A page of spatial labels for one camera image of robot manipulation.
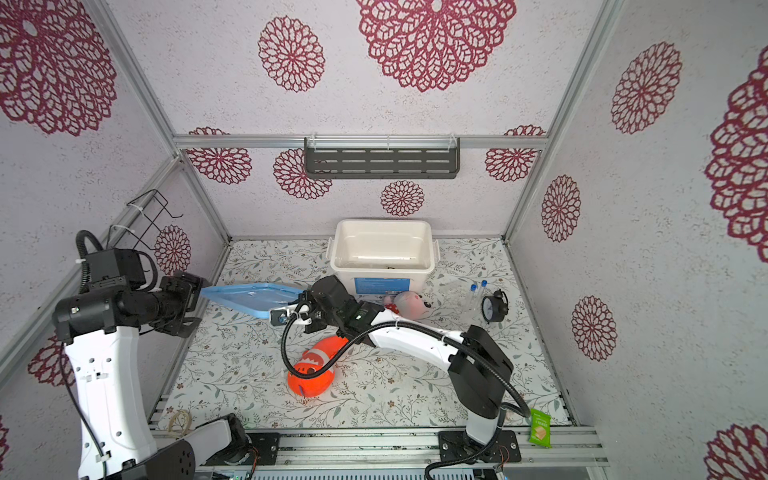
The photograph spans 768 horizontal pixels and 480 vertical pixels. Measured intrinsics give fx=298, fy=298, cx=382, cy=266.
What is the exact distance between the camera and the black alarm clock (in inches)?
36.3

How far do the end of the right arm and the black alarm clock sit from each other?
19.7 inches

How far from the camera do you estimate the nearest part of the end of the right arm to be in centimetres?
59
